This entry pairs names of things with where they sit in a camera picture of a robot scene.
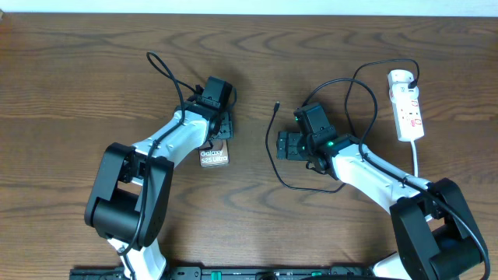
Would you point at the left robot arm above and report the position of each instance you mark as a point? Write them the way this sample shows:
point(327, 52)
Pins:
point(128, 203)

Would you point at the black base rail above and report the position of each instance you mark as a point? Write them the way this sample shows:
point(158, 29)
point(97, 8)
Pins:
point(199, 273)

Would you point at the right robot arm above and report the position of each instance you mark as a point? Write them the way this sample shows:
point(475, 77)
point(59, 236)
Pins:
point(435, 232)

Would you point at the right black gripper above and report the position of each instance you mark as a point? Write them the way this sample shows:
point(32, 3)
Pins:
point(291, 152)

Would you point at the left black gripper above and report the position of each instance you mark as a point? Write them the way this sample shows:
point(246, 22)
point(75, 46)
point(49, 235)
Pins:
point(224, 129)

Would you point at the white power strip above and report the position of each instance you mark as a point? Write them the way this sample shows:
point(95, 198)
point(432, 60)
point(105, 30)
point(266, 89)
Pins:
point(408, 120)

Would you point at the white USB charger plug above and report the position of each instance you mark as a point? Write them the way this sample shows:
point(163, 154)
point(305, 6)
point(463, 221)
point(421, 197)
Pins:
point(402, 86)

